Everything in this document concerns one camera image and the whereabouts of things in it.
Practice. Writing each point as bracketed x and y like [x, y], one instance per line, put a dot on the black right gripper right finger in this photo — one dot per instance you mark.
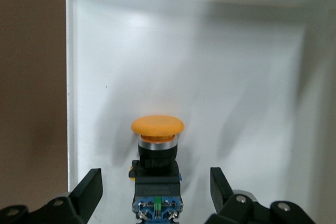
[223, 197]

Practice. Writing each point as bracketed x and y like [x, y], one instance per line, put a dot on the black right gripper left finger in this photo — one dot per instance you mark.
[84, 195]

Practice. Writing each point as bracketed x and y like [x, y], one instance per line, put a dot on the orange mushroom push button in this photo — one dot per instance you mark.
[157, 127]

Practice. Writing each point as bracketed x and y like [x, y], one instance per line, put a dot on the white plastic drawer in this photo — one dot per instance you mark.
[183, 64]

